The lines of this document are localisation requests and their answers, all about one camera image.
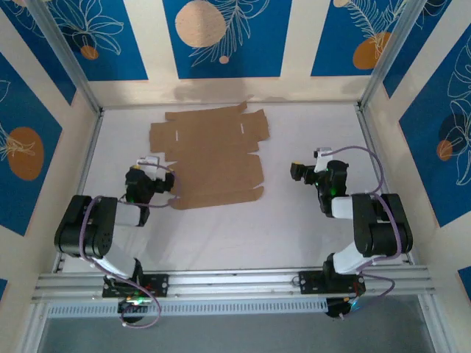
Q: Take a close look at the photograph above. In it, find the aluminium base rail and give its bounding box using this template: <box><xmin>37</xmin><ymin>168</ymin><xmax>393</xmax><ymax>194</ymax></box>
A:
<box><xmin>31</xmin><ymin>265</ymin><xmax>438</xmax><ymax>303</ymax></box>

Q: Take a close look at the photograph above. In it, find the aluminium frame post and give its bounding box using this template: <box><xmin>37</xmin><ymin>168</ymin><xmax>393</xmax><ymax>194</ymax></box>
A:
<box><xmin>357</xmin><ymin>0</ymin><xmax>425</xmax><ymax>111</ymax></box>
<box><xmin>26</xmin><ymin>0</ymin><xmax>105</xmax><ymax>115</ymax></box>

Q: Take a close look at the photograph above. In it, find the white slotted cable duct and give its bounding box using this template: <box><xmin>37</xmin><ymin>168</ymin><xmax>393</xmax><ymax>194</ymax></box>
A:
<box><xmin>46</xmin><ymin>297</ymin><xmax>329</xmax><ymax>319</ymax></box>

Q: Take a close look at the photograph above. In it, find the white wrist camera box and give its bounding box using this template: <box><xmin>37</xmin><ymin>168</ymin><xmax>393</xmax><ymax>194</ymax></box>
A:
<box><xmin>313</xmin><ymin>146</ymin><xmax>334</xmax><ymax>174</ymax></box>
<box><xmin>135</xmin><ymin>155</ymin><xmax>162</xmax><ymax>174</ymax></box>

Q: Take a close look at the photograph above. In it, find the brown cardboard paper box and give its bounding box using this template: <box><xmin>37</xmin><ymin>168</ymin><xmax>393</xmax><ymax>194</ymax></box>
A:
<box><xmin>149</xmin><ymin>101</ymin><xmax>272</xmax><ymax>210</ymax></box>

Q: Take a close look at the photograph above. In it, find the aluminium table side rail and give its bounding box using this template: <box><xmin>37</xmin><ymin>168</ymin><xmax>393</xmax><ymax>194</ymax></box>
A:
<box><xmin>355</xmin><ymin>104</ymin><xmax>416</xmax><ymax>265</ymax></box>
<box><xmin>52</xmin><ymin>110</ymin><xmax>105</xmax><ymax>274</ymax></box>

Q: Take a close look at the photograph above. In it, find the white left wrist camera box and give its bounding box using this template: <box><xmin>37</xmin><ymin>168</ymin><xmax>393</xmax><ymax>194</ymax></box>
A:
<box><xmin>135</xmin><ymin>155</ymin><xmax>162</xmax><ymax>174</ymax></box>

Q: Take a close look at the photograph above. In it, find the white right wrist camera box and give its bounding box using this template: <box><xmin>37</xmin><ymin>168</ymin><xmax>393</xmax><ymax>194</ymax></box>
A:
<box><xmin>313</xmin><ymin>146</ymin><xmax>334</xmax><ymax>174</ymax></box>

